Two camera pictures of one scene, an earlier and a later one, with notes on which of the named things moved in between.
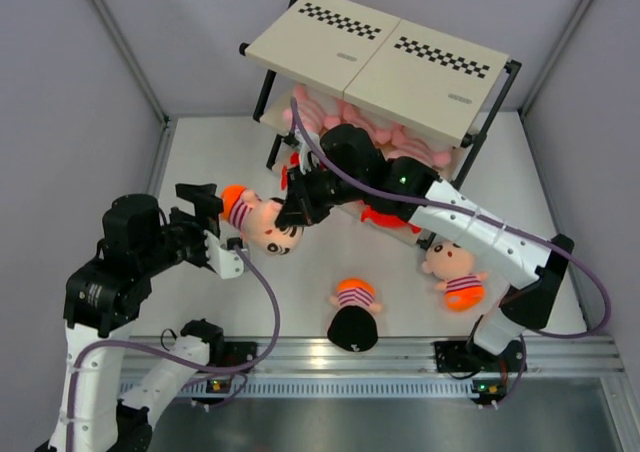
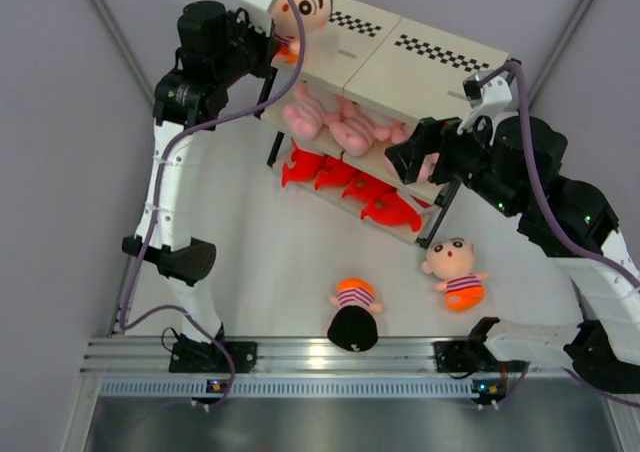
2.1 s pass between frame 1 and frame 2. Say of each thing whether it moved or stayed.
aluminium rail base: stayed
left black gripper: moved
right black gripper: moved
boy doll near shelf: stayed
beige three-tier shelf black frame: stayed
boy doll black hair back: stayed
